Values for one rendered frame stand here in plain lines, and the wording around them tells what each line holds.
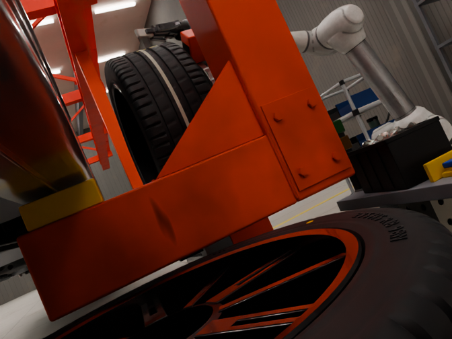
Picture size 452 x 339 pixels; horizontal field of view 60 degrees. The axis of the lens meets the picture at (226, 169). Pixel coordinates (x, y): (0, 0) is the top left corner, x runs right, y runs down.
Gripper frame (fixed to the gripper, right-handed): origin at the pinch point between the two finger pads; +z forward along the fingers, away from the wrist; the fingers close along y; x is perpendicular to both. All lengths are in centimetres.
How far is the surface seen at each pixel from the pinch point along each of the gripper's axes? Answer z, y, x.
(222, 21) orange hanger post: 26, -58, -31
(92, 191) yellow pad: 61, -41, -54
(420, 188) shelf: 13, -76, -80
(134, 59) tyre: 21.1, -16.4, -17.7
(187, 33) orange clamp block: 5.5, -26.3, -15.9
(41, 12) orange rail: -108, 279, 189
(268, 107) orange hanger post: 25, -59, -52
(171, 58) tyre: 13.9, -24.0, -22.4
